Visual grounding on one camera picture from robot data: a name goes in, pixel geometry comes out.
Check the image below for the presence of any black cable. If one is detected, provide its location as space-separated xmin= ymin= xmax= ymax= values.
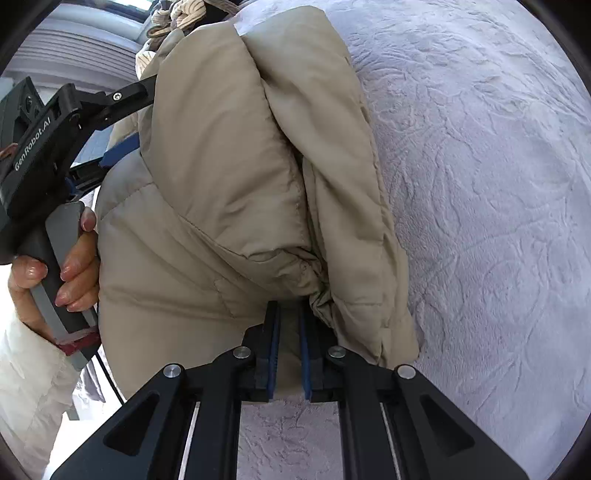
xmin=93 ymin=348 xmax=126 ymax=406

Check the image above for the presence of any beige puffer jacket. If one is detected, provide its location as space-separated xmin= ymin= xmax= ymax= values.
xmin=95 ymin=4 xmax=421 ymax=402

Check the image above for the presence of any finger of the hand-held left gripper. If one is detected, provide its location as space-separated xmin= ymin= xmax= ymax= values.
xmin=68 ymin=137 xmax=140 ymax=192
xmin=74 ymin=74 xmax=158 ymax=132

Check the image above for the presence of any person's left forearm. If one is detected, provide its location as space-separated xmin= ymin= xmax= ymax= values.
xmin=0 ymin=300 xmax=83 ymax=467

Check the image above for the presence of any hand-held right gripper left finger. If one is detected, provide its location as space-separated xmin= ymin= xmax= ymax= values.
xmin=50 ymin=301 xmax=281 ymax=480

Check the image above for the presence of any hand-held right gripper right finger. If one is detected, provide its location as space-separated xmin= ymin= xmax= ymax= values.
xmin=298 ymin=305 xmax=531 ymax=480

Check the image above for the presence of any person's left hand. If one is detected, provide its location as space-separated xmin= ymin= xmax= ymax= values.
xmin=7 ymin=205 xmax=101 ymax=343

